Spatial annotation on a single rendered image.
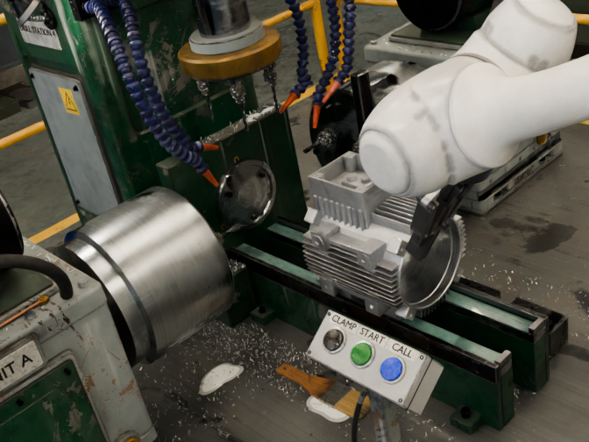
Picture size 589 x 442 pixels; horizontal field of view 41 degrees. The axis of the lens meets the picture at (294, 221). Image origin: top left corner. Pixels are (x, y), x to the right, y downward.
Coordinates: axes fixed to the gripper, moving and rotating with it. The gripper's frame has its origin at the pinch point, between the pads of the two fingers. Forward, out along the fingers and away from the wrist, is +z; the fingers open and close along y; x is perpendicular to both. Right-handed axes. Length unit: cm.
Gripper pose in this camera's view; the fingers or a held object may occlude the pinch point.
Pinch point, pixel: (422, 238)
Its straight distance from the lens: 116.4
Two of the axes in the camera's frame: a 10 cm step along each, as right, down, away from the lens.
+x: 6.8, 6.5, -3.4
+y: -7.1, 4.6, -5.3
